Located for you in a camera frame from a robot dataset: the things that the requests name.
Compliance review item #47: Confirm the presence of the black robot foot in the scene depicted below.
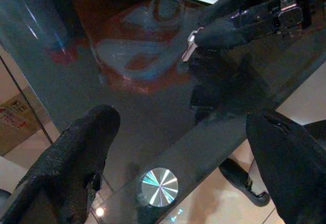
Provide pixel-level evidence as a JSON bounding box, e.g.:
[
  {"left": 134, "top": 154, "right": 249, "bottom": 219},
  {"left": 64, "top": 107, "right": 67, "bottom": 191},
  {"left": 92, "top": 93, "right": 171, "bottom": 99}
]
[{"left": 218, "top": 157, "right": 271, "bottom": 207}]

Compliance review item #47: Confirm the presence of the round silver table fitting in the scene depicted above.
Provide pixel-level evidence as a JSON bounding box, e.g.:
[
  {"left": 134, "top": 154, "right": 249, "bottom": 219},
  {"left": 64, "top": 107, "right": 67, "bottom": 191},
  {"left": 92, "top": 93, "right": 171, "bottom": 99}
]
[{"left": 140, "top": 167, "right": 179, "bottom": 207}]

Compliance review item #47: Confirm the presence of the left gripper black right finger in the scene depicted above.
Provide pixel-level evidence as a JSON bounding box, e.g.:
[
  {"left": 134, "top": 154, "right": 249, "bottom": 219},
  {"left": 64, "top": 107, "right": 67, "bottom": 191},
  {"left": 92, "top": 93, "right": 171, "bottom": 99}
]
[{"left": 246, "top": 109, "right": 326, "bottom": 224}]

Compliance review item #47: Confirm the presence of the clear blue bottle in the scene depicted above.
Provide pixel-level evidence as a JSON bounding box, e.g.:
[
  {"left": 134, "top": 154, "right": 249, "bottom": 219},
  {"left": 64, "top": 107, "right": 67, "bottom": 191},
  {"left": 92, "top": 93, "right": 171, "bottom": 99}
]
[{"left": 0, "top": 0, "right": 71, "bottom": 50}]

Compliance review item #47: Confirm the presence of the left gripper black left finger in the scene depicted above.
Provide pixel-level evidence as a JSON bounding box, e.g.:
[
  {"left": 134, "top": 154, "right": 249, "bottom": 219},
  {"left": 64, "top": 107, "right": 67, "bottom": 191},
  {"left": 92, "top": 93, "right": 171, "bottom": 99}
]
[{"left": 0, "top": 104, "right": 121, "bottom": 224}]

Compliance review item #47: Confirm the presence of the silver key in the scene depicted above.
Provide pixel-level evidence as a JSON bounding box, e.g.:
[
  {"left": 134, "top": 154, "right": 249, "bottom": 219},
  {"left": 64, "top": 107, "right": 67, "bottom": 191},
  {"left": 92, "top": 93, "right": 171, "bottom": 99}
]
[{"left": 181, "top": 27, "right": 205, "bottom": 62}]

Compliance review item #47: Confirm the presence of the thin metal table leg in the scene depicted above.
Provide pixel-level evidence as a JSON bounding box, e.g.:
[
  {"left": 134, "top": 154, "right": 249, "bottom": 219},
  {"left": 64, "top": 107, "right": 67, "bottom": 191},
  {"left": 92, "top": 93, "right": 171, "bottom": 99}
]
[{"left": 0, "top": 55, "right": 53, "bottom": 145}]

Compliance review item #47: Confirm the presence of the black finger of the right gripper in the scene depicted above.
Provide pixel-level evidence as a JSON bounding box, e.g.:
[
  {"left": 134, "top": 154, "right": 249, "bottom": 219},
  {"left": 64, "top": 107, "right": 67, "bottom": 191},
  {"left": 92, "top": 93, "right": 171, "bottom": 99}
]
[
  {"left": 198, "top": 0, "right": 281, "bottom": 28},
  {"left": 195, "top": 1, "right": 280, "bottom": 51}
]

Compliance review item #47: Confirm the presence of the beige printed paper bag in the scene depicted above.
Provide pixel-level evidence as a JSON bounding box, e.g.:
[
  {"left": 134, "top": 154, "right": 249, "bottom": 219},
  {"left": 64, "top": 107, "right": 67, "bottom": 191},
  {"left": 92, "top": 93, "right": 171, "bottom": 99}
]
[{"left": 0, "top": 98, "right": 39, "bottom": 156}]

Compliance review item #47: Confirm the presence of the red grey patterned rug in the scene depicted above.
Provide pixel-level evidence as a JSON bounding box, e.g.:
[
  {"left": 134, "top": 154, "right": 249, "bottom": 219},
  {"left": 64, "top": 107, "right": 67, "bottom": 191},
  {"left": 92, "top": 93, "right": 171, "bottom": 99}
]
[{"left": 45, "top": 0, "right": 204, "bottom": 95}]

